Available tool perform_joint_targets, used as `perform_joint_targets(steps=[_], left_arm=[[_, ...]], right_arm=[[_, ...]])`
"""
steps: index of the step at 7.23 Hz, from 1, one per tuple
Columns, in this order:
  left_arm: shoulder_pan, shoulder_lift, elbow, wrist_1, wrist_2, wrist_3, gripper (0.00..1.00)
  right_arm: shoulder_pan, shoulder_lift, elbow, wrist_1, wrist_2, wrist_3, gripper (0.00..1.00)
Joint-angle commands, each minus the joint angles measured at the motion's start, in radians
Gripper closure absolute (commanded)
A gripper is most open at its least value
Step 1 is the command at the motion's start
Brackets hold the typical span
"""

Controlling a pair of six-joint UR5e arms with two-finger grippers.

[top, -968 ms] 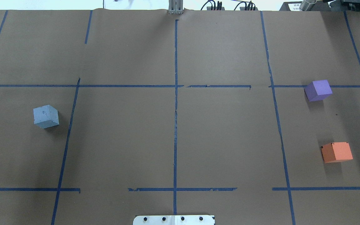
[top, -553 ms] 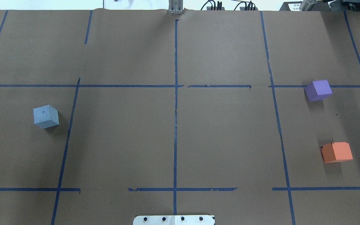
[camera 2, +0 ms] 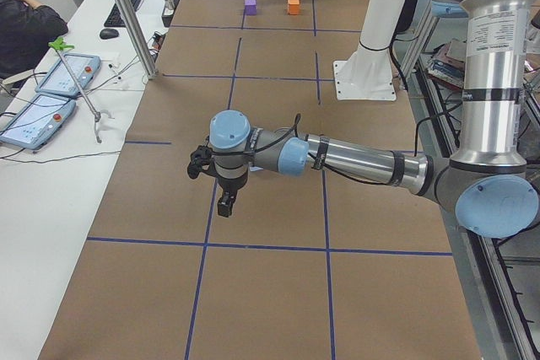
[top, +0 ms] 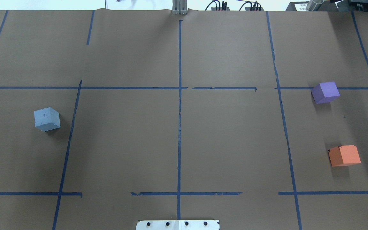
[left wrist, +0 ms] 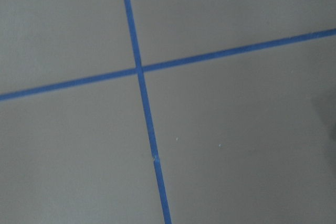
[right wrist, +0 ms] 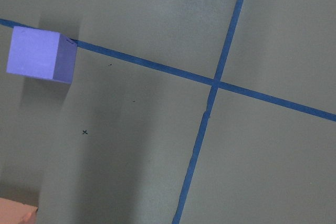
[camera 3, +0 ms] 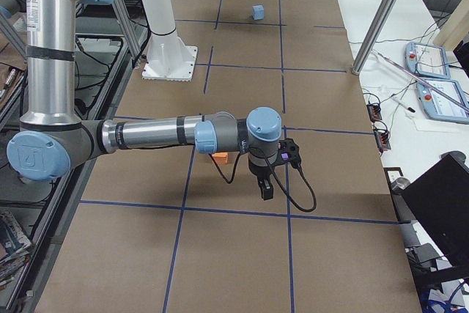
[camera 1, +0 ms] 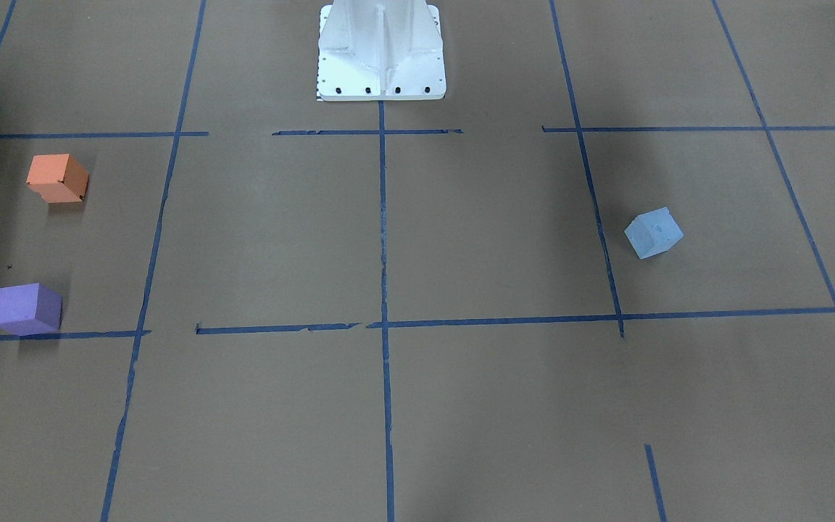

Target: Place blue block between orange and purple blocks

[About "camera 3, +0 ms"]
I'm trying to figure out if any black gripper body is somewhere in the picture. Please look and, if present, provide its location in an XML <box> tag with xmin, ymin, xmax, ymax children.
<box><xmin>248</xmin><ymin>159</ymin><xmax>274</xmax><ymax>180</ymax></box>

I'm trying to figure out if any light blue foam block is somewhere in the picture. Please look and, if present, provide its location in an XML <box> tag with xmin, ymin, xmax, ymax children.
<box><xmin>251</xmin><ymin>4</ymin><xmax>265</xmax><ymax>21</ymax></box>

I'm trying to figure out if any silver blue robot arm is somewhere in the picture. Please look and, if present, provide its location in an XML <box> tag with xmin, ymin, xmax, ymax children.
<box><xmin>7</xmin><ymin>0</ymin><xmax>281</xmax><ymax>200</ymax></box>

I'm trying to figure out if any orange foam block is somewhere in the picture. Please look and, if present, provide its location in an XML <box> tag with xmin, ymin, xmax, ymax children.
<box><xmin>212</xmin><ymin>152</ymin><xmax>229</xmax><ymax>165</ymax></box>

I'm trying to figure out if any black orange connector box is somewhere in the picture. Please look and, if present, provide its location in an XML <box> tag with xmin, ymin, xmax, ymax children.
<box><xmin>373</xmin><ymin>128</ymin><xmax>391</xmax><ymax>153</ymax></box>
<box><xmin>366</xmin><ymin>103</ymin><xmax>382</xmax><ymax>122</ymax></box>

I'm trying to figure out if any metal cup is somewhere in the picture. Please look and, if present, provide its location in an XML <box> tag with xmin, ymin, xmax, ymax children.
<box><xmin>391</xmin><ymin>177</ymin><xmax>411</xmax><ymax>195</ymax></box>

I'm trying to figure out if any black marker pen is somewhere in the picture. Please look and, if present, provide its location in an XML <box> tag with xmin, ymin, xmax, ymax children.
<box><xmin>392</xmin><ymin>95</ymin><xmax>416</xmax><ymax>113</ymax></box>

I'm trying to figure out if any black monitor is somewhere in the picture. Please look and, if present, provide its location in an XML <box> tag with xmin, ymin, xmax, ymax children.
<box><xmin>402</xmin><ymin>155</ymin><xmax>468</xmax><ymax>265</ymax></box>

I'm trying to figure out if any lower teach pendant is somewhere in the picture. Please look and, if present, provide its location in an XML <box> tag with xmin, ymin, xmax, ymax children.
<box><xmin>417</xmin><ymin>78</ymin><xmax>468</xmax><ymax>125</ymax></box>

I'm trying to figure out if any teach pendant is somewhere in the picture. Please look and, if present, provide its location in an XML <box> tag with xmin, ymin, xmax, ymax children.
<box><xmin>417</xmin><ymin>78</ymin><xmax>468</xmax><ymax>125</ymax></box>
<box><xmin>405</xmin><ymin>42</ymin><xmax>451</xmax><ymax>79</ymax></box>

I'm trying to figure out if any upper teach pendant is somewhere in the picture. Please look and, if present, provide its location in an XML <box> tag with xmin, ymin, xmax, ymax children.
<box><xmin>405</xmin><ymin>42</ymin><xmax>451</xmax><ymax>79</ymax></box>

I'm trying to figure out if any stack of books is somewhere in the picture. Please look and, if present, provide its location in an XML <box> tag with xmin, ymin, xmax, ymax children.
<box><xmin>1</xmin><ymin>210</ymin><xmax>32</xmax><ymax>290</ymax></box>

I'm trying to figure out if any black camera cable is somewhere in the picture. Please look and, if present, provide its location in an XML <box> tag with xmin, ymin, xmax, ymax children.
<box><xmin>210</xmin><ymin>146</ymin><xmax>317</xmax><ymax>213</ymax></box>

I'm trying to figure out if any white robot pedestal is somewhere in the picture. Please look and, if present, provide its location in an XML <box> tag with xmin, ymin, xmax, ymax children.
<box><xmin>142</xmin><ymin>0</ymin><xmax>198</xmax><ymax>81</ymax></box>

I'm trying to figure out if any aluminium frame post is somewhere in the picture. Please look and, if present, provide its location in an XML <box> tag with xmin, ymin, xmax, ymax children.
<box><xmin>351</xmin><ymin>0</ymin><xmax>396</xmax><ymax>75</ymax></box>

